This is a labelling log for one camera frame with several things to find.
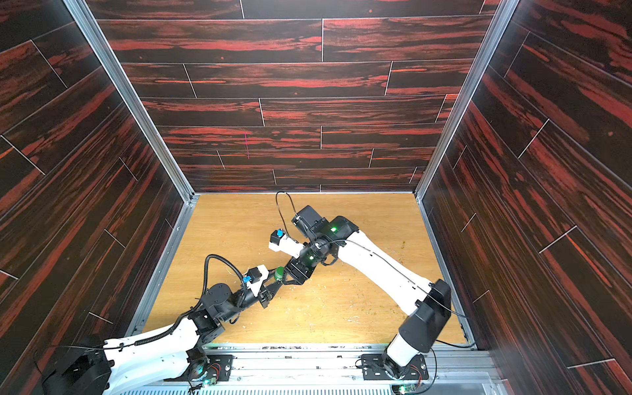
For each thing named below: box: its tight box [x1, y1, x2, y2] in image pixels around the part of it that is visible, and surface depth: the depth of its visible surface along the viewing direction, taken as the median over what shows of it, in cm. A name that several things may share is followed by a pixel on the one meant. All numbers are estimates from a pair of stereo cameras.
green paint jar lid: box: [274, 265, 285, 281], surface depth 72 cm
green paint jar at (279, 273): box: [274, 266, 284, 281], surface depth 72 cm
